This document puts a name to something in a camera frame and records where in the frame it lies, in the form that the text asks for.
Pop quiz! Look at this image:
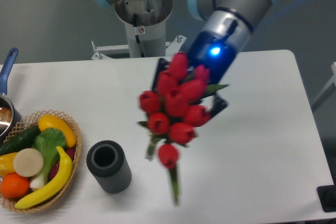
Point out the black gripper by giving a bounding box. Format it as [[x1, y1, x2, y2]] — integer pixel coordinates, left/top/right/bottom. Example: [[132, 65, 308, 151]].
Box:
[[152, 31, 237, 118]]

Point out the red tulip bouquet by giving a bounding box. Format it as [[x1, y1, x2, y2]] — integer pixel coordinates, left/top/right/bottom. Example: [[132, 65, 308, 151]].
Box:
[[138, 52, 226, 205]]

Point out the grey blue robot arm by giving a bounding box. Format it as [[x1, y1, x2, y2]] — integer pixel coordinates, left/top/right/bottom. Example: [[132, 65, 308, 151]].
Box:
[[95, 0, 275, 84]]

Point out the grey ribbed vase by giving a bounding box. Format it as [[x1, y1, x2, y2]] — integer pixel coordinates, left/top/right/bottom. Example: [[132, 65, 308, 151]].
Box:
[[86, 140, 132, 194]]

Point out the dark red fruit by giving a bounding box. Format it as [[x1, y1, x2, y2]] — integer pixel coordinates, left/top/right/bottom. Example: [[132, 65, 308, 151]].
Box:
[[49, 146, 76, 180]]

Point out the yellow squash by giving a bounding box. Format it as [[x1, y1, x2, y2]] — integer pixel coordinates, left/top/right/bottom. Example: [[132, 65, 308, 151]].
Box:
[[38, 114, 77, 148]]

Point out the green bok choy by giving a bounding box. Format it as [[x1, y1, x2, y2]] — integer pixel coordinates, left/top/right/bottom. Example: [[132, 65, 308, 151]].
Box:
[[30, 128, 66, 190]]

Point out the yellow banana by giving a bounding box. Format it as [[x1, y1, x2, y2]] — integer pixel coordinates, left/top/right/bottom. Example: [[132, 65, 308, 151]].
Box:
[[14, 146, 72, 210]]

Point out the woven wicker basket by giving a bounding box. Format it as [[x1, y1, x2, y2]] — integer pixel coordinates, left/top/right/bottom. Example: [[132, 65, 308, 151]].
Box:
[[1, 110, 82, 214]]

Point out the black device at edge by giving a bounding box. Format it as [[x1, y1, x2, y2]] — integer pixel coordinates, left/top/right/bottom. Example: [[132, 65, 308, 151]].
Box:
[[317, 185, 335, 212]]

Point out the green cucumber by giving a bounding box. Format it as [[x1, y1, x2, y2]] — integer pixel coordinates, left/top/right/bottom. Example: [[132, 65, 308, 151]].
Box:
[[1, 125, 41, 156]]

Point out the beige round disc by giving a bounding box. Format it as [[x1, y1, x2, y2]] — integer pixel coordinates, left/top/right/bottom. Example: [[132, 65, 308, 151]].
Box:
[[13, 148, 44, 177]]

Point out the yellow bell pepper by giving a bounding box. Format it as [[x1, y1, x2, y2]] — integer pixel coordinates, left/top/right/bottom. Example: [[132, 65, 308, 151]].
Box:
[[0, 152, 17, 177]]

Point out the orange fruit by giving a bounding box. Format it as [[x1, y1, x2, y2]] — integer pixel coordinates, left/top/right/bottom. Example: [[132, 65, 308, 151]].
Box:
[[1, 173, 30, 198]]

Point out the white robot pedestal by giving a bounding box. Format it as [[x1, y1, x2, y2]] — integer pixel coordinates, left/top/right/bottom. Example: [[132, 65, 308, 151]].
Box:
[[91, 0, 186, 60]]

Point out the white frame at right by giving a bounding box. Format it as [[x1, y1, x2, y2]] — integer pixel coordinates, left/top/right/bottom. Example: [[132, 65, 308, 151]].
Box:
[[311, 62, 335, 113]]

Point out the blue handled saucepan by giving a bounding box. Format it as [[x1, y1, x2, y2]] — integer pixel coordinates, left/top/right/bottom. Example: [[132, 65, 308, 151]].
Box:
[[1, 48, 22, 145]]

